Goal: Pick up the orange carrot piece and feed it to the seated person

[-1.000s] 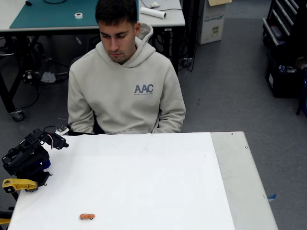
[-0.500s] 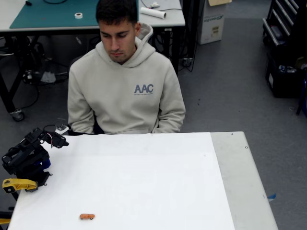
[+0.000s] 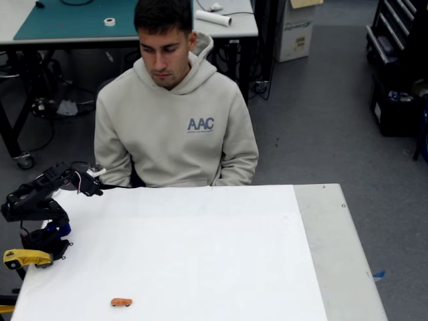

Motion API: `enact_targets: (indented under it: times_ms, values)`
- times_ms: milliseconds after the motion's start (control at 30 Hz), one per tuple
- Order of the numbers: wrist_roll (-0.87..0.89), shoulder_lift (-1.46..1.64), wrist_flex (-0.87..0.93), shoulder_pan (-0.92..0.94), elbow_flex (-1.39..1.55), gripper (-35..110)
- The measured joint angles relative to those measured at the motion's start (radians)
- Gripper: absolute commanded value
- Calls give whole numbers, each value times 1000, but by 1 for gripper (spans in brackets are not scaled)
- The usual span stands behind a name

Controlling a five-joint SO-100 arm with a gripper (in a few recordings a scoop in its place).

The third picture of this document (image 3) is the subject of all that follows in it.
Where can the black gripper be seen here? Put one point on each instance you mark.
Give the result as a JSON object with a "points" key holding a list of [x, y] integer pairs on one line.
{"points": [[91, 188]]}

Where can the small orange snack piece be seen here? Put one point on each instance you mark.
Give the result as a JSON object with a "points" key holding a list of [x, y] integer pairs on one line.
{"points": [[121, 301]]}

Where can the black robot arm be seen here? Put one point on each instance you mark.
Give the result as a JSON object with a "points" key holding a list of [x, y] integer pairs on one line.
{"points": [[33, 200]]}

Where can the caster wheel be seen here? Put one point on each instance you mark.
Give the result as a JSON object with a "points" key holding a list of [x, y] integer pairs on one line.
{"points": [[25, 161]]}

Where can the white rag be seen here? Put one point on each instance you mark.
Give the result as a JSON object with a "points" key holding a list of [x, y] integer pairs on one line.
{"points": [[67, 107]]}

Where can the man in beige hoodie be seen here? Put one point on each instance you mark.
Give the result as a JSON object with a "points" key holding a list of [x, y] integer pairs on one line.
{"points": [[174, 133]]}

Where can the yellow clamp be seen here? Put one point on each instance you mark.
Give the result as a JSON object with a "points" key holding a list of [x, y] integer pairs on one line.
{"points": [[28, 257]]}

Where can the white paper sheet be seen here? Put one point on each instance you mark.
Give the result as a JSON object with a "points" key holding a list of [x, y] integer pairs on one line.
{"points": [[200, 250]]}

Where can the white tape roll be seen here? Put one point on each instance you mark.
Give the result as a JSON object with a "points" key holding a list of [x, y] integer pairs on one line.
{"points": [[109, 21]]}

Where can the green cutting mat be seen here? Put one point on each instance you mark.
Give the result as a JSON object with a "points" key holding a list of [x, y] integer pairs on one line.
{"points": [[67, 23]]}

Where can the black marker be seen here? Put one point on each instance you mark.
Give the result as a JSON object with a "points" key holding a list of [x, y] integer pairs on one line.
{"points": [[39, 4]]}

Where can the white paper roll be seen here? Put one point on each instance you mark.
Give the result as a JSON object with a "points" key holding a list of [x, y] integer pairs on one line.
{"points": [[214, 17]]}

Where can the grey work table black legs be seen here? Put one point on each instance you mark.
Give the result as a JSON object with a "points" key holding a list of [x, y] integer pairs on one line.
{"points": [[234, 30]]}

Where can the white cardboard box green print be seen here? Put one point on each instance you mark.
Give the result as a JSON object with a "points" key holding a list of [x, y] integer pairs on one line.
{"points": [[294, 36]]}

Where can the blue tape piece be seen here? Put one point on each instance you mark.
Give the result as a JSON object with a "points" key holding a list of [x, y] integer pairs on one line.
{"points": [[379, 275]]}

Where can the black storage bin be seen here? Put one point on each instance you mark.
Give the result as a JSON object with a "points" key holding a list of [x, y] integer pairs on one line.
{"points": [[394, 117]]}

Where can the black tool cart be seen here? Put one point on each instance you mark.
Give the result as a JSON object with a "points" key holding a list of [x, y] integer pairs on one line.
{"points": [[391, 30]]}

